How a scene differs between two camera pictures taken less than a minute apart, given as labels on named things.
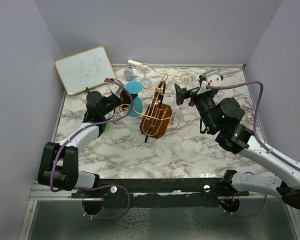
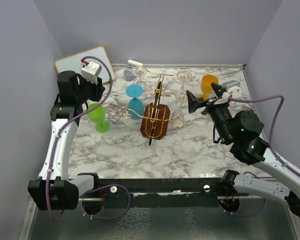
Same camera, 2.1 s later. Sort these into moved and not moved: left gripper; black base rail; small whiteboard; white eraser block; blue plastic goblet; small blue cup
Moved: left gripper; blue plastic goblet
Not moved: black base rail; small whiteboard; small blue cup; white eraser block
